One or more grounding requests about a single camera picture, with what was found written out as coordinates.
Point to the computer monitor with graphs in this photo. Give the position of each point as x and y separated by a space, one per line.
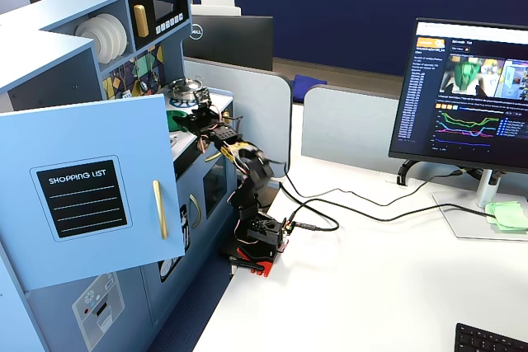
458 92

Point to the gray desk divider panel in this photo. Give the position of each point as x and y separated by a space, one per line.
350 125
260 113

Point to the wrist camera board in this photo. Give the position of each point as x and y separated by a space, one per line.
202 97

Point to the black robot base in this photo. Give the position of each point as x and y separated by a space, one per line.
266 232

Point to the red black table clamp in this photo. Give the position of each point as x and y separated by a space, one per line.
255 263

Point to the white toy plate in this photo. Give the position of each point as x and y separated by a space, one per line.
108 36
122 34
88 38

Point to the black keyboard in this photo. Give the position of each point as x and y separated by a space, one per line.
486 339

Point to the white box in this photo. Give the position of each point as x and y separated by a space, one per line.
214 10

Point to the black Dell monitor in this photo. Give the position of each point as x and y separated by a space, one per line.
239 43

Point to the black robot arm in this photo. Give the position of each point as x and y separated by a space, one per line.
255 170

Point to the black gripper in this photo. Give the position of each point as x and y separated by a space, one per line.
190 121

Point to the silver toy pot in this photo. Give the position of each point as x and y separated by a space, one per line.
185 88

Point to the green toy pot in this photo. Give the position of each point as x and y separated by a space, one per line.
173 125

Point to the green sticky notes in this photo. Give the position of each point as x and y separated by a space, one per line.
509 216

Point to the blue toy fridge door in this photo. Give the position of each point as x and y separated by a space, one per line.
136 142

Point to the silver monitor stand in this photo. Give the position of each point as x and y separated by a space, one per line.
466 212

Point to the blue toy kitchen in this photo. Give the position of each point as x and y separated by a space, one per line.
24 76

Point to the hanging toy utensil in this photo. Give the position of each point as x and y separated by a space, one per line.
155 76
142 85

